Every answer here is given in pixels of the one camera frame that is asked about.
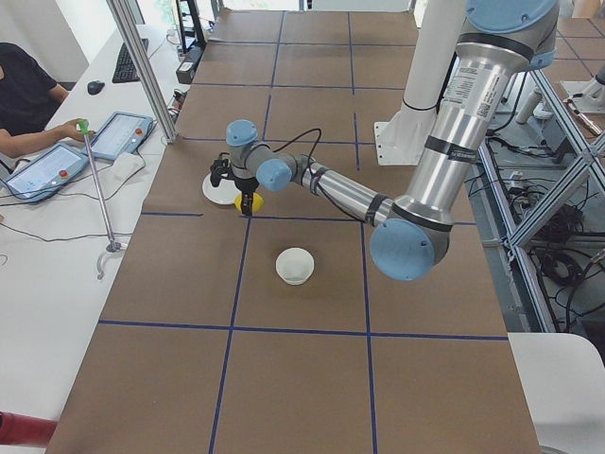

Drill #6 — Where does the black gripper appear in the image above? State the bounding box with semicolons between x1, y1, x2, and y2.
234;177;258;216

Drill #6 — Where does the yellow lemon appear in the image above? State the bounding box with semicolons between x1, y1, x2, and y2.
233;193;264;213

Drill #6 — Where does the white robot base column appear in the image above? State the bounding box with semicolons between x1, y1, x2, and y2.
374;0;466;166

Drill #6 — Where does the person's forearm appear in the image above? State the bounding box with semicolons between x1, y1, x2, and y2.
0;127;65;159

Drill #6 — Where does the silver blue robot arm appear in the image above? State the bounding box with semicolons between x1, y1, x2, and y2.
224;1;560;281

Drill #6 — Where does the white round plate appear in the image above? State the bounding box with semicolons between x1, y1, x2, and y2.
201;174;241;205

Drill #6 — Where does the white bowl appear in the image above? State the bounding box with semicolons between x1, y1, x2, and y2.
275;248;315;286

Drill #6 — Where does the person's hand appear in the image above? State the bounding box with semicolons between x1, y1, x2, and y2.
54;118;84;142

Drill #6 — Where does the white cloth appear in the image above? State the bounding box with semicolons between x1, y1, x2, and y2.
112;153;146;182

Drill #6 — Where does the brown paper table mat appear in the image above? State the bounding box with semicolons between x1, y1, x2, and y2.
49;11;538;453

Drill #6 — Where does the far blue teach pendant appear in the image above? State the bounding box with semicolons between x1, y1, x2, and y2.
91;112;154;162

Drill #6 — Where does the blue teach pendant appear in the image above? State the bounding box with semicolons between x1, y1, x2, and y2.
2;144;88;203
91;112;154;162

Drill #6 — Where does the black box device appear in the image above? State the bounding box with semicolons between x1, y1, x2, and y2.
176;46;203;84

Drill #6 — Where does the black keyboard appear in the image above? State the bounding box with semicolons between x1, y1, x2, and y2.
112;43;140;84

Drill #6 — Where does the black computer mouse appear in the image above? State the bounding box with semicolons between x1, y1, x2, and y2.
87;80;105;96

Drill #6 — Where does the near blue teach pendant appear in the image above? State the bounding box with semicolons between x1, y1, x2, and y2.
2;144;88;203

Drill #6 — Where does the person in black shirt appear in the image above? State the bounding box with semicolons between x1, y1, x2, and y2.
1;43;69;135

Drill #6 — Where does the red object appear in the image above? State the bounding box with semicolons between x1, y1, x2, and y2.
0;411;58;448

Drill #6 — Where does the white chair corner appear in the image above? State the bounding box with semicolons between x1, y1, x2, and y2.
509;333;604;453

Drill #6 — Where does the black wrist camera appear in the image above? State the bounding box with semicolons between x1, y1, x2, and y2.
210;152;233;188

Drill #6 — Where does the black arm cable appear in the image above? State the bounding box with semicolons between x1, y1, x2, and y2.
271;128;374;222

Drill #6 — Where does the metal reacher stick green handle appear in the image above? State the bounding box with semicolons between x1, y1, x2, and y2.
77;119;127;280

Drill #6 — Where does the aluminium frame post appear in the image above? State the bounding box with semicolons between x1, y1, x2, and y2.
107;0;177;144

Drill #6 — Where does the aluminium lattice frame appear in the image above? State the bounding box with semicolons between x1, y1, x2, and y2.
472;65;605;332

